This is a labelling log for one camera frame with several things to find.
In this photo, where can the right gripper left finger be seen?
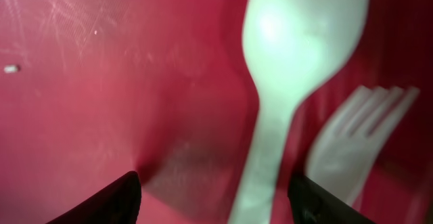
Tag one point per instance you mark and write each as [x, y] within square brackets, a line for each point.
[117, 203]

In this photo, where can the white plastic spoon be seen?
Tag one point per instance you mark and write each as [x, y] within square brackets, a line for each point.
[291, 48]

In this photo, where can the red plastic tray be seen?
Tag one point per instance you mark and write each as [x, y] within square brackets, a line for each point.
[161, 87]

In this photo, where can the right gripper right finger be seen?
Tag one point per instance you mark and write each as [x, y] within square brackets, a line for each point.
[311, 204]

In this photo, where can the pink plastic fork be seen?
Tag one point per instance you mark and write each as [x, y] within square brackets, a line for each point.
[342, 156]

